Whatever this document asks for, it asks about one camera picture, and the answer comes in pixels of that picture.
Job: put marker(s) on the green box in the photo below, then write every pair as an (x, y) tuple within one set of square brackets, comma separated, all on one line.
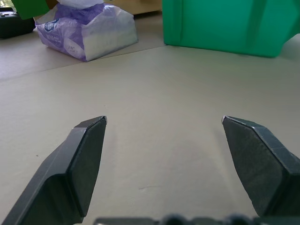
[(29, 8)]

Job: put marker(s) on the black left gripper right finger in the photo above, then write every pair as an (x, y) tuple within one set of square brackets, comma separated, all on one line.
[(264, 168)]

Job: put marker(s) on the black case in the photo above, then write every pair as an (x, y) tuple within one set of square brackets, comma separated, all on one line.
[(12, 23)]

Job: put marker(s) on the purple tissue pack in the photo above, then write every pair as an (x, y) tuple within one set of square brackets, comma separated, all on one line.
[(87, 32)]

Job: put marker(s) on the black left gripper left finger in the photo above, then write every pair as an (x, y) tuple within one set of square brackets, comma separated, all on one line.
[(70, 168)]

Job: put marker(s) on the green plastic bin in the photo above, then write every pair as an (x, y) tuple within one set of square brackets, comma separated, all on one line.
[(225, 25)]

